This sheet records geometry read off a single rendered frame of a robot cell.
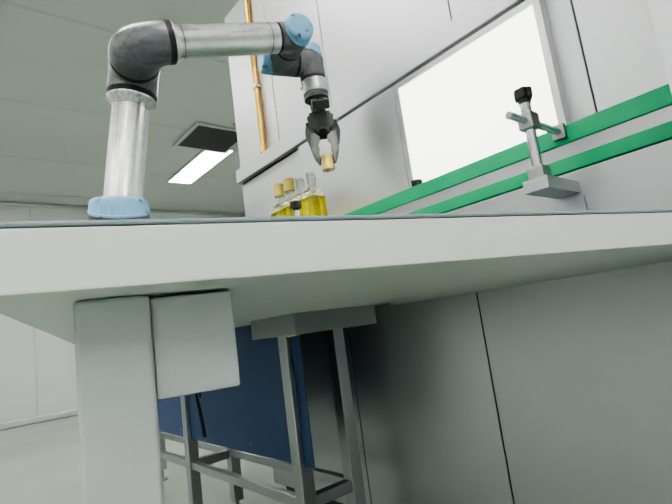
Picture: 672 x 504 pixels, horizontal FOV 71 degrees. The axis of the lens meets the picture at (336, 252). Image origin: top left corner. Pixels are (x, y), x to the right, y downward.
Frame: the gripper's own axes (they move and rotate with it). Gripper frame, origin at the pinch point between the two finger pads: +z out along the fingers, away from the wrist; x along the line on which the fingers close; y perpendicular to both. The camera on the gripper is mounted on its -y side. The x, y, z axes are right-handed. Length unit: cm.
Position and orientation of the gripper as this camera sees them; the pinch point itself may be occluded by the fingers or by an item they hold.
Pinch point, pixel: (326, 158)
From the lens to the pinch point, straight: 135.6
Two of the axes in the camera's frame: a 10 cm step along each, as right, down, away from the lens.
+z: 1.6, 9.8, -1.4
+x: -9.9, 1.5, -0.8
